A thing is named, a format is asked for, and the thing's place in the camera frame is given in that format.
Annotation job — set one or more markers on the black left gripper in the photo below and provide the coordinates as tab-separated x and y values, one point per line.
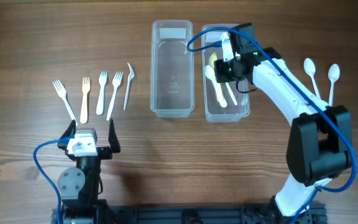
105	152

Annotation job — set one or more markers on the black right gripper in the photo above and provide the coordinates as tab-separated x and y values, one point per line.
220	75

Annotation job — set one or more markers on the yellow plastic spoon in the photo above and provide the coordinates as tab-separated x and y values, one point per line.
212	59

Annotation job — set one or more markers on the broad white plastic spoon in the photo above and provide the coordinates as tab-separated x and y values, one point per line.
210	74

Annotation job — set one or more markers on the clear bent plastic fork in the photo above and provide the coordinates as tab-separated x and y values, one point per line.
129	79

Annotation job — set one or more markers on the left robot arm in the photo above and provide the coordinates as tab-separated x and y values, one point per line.
80	186

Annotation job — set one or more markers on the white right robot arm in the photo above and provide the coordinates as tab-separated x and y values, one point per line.
320	155

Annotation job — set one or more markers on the right clear plastic container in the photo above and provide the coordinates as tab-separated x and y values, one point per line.
214	112

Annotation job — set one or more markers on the clear plastic container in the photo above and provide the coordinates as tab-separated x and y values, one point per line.
172	69
214	112

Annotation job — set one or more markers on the left clear plastic container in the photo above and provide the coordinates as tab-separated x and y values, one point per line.
172	69

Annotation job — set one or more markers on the yellow plastic fork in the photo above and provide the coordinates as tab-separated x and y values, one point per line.
86	86

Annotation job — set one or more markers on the broad white plastic fork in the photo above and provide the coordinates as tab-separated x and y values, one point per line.
102	82

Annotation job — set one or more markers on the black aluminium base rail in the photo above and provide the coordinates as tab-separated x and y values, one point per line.
243	214

